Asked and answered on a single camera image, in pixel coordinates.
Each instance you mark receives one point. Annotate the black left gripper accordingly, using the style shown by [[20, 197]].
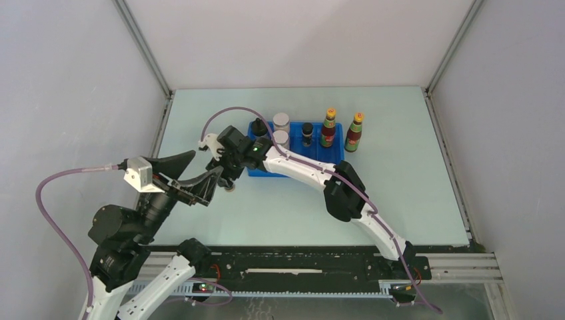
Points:
[[202, 187]]

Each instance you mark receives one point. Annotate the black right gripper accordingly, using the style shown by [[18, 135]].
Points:
[[234, 174]]

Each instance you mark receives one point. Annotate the black-lid jar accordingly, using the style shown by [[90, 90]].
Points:
[[259, 128]]

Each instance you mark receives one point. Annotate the silver-lid blue-label jar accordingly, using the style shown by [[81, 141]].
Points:
[[281, 122], [282, 139]]

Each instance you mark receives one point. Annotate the red sauce bottle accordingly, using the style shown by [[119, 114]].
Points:
[[328, 129], [354, 133]]

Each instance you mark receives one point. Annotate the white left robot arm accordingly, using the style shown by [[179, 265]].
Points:
[[123, 237]]

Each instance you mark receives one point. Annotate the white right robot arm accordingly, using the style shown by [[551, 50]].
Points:
[[344, 193]]

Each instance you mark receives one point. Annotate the blue divided plastic bin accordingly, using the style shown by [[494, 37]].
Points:
[[332, 154]]

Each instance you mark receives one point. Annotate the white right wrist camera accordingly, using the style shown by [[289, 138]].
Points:
[[210, 142]]

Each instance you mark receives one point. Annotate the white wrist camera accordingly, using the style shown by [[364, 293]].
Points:
[[210, 142], [139, 175]]

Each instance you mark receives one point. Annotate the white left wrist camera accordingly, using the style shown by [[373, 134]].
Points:
[[139, 175]]

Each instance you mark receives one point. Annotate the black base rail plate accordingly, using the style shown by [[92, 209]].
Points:
[[308, 269]]

